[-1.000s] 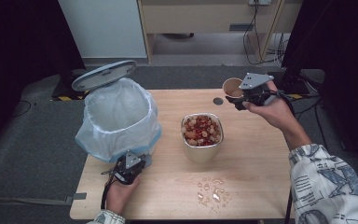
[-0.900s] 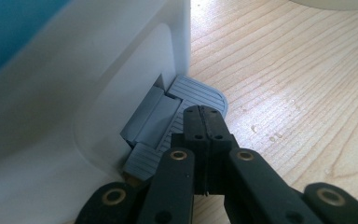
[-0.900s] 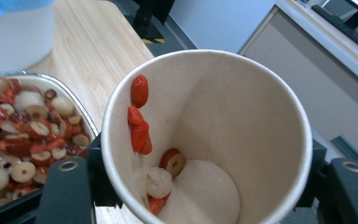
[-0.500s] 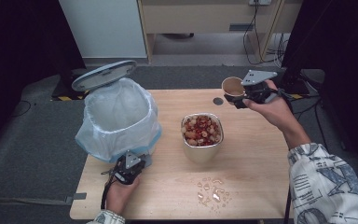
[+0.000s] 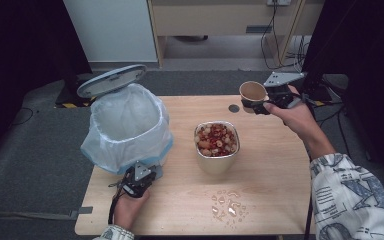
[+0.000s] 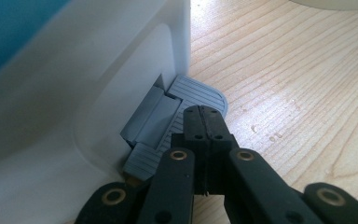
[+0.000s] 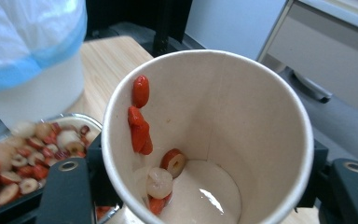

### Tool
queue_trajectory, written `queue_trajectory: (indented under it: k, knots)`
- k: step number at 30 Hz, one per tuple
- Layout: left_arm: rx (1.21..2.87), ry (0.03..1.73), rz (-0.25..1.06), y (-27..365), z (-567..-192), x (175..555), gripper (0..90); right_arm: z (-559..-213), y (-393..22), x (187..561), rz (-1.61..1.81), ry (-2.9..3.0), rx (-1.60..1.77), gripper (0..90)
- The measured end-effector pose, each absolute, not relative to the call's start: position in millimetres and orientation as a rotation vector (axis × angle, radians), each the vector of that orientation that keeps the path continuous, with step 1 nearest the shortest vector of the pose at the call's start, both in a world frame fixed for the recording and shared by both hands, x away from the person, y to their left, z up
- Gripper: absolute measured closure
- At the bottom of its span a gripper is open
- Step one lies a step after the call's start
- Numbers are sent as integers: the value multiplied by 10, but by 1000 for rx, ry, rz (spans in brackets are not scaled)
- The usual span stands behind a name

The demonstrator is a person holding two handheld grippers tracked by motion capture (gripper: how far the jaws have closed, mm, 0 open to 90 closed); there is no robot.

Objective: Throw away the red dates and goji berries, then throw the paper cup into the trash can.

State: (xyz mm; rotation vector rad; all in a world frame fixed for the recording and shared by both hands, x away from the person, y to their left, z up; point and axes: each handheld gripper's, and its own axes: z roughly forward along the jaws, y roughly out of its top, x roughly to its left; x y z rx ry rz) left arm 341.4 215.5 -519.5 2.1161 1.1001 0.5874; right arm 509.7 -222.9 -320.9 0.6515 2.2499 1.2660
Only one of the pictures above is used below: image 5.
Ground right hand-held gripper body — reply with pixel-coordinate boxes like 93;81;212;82
262;71;306;109

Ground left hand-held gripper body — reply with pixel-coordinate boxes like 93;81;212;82
117;161;158;199

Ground brown paper cup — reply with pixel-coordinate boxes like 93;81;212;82
238;80;269;113

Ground white plastic bin bag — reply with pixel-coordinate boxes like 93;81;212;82
79;82;175;175

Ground white and grey pedal bin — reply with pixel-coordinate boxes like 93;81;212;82
76;63;175;181

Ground person's right hand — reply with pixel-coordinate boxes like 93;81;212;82
262;84;325;143

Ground person's left hand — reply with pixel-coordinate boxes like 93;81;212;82
112;188;151;232

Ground black yellow-striped stand base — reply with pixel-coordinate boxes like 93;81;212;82
54;77;105;110
301;75;335;108

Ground mixed nuts and dried fruit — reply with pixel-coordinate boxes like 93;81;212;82
195;122;239;158

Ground grey tape strip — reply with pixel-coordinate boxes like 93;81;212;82
68;206;95;220

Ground square metal container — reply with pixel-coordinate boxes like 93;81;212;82
193;120;241;177

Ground light wooden desk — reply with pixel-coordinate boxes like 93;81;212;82
146;0;325;69

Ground dark curtain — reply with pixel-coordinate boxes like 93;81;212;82
300;0;384;183
0;0;93;171

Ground spilled water puddle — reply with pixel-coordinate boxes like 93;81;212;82
210;189;250;224

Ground white cabinet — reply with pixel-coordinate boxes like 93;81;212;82
62;0;159;64

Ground left hand-held gripper cable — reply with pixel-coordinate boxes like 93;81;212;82
107;190;122;226

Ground black hanging cables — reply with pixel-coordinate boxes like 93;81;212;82
259;0;302;71

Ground black floor cables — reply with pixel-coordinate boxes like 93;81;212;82
313;101;372;168

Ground thin black floor cable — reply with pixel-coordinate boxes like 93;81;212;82
13;106;35;127

